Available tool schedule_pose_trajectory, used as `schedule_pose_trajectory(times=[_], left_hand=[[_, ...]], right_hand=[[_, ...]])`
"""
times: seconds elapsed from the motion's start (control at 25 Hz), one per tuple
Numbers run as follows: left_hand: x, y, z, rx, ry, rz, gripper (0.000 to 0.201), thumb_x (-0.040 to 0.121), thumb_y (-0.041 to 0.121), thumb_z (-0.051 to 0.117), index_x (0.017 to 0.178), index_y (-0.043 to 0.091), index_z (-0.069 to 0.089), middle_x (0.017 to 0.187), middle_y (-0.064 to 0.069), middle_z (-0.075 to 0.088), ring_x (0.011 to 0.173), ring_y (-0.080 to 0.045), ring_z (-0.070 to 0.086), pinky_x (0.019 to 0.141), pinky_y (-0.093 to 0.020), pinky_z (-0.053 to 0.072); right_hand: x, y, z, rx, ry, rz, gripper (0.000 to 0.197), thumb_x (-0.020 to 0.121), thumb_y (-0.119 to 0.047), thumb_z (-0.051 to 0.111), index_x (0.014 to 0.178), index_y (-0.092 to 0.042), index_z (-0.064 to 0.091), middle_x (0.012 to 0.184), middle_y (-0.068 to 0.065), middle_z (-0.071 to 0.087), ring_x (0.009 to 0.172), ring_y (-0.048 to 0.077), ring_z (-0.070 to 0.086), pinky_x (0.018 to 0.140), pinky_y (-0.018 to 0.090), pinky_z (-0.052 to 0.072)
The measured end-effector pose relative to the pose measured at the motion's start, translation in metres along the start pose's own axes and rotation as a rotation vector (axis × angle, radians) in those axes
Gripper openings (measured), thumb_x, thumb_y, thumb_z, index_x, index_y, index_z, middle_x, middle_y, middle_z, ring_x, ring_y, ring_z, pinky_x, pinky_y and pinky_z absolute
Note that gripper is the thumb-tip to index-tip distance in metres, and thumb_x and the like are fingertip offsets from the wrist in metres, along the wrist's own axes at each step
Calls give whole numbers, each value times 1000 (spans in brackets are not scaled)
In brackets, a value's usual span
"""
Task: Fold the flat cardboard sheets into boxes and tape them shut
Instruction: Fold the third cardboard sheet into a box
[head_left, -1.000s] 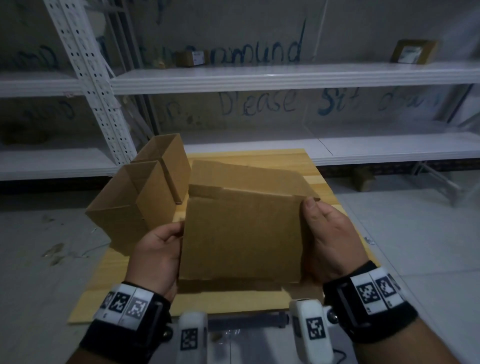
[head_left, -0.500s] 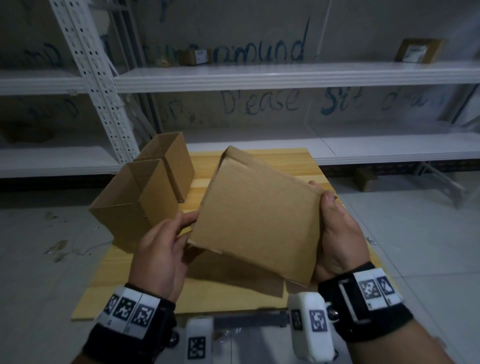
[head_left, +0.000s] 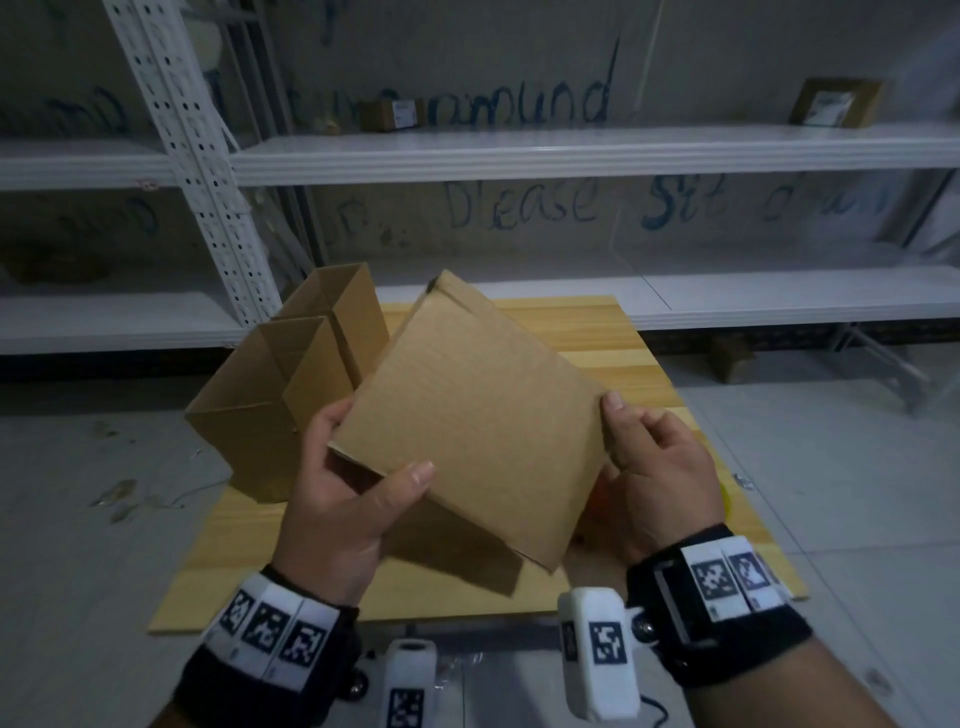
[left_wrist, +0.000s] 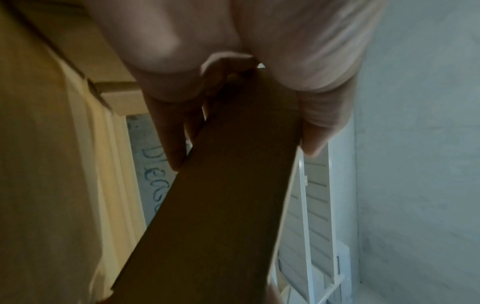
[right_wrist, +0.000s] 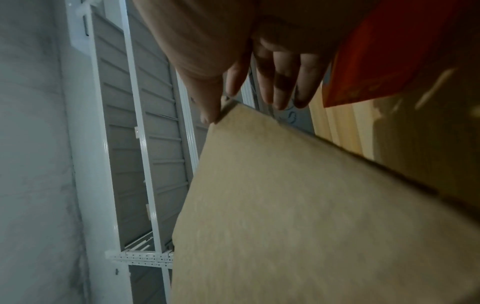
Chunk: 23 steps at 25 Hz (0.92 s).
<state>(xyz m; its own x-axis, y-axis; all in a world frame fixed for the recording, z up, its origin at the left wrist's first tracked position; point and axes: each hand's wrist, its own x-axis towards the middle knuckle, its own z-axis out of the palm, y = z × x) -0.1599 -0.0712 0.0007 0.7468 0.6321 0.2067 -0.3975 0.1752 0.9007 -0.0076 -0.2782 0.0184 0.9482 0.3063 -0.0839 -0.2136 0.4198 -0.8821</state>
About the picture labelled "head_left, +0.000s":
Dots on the brown package with white label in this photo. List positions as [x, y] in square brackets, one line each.
[836, 103]

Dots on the white metal shelving unit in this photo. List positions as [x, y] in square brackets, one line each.
[75, 161]
[525, 154]

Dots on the brown cardboard box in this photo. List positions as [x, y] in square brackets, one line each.
[247, 442]
[480, 405]
[360, 322]

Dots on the person's right forearm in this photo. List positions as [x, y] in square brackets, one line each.
[795, 690]

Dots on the clear crumpled plastic scrap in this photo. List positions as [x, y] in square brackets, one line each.
[877, 679]
[459, 664]

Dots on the yellowish clear tape roll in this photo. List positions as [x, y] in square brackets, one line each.
[726, 499]

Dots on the small box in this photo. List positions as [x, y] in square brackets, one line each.
[390, 115]

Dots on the person's left hand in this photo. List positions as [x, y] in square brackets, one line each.
[337, 525]

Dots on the person's right hand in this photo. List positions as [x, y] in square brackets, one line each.
[667, 487]

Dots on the small brown carton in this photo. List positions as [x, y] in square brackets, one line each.
[731, 358]

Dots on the black wristband with markers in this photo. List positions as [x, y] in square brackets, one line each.
[262, 652]
[720, 607]

